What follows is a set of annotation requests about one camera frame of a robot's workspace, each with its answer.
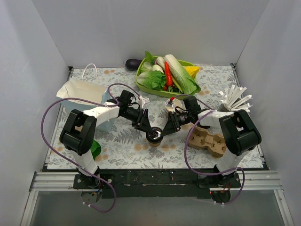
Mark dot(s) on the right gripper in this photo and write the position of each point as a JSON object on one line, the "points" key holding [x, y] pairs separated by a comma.
{"points": [[172, 122]]}

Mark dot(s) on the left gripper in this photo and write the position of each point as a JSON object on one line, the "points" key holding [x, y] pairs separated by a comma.
{"points": [[143, 119]]}

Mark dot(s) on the black cup lid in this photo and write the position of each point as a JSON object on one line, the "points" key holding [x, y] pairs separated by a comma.
{"points": [[155, 136]]}

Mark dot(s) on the light blue paper bag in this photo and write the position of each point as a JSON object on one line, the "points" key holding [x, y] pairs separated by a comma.
{"points": [[78, 88]]}

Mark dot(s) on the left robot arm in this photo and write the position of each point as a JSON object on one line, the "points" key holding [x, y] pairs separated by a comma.
{"points": [[79, 130]]}

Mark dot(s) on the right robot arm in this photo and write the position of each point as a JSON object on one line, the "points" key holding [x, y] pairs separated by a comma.
{"points": [[238, 130]]}

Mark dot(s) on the floral table mat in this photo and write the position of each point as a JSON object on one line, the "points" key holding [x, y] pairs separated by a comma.
{"points": [[123, 147]]}

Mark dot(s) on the stack of paper cups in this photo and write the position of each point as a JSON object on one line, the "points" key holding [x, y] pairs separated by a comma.
{"points": [[177, 103]]}

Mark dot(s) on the stack of pulp cup carriers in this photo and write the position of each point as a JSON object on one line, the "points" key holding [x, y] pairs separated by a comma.
{"points": [[203, 139]]}

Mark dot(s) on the green plastic vegetable tray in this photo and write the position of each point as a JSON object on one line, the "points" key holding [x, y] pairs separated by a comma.
{"points": [[162, 93]]}

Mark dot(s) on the green lettuce head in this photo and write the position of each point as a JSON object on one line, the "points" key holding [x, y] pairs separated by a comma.
{"points": [[152, 80]]}

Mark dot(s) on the napa cabbage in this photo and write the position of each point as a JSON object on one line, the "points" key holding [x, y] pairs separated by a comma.
{"points": [[187, 84]]}

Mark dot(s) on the green bok choy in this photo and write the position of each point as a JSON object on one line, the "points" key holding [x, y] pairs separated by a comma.
{"points": [[95, 149]]}

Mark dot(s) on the dark purple eggplant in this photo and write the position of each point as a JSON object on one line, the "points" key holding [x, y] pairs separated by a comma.
{"points": [[133, 64]]}

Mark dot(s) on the yellow pepper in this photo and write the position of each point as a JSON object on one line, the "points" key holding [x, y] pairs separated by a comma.
{"points": [[192, 71]]}

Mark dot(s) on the cup of white straws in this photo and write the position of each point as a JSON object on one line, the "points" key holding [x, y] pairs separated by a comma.
{"points": [[232, 100]]}

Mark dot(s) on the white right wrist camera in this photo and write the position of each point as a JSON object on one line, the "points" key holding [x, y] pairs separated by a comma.
{"points": [[169, 104]]}

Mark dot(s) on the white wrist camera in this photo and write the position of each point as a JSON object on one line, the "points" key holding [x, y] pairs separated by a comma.
{"points": [[144, 101], [169, 104]]}

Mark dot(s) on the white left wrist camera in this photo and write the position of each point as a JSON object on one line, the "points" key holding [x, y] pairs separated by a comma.
{"points": [[144, 101]]}

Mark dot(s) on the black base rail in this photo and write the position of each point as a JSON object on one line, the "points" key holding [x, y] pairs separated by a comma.
{"points": [[128, 183]]}

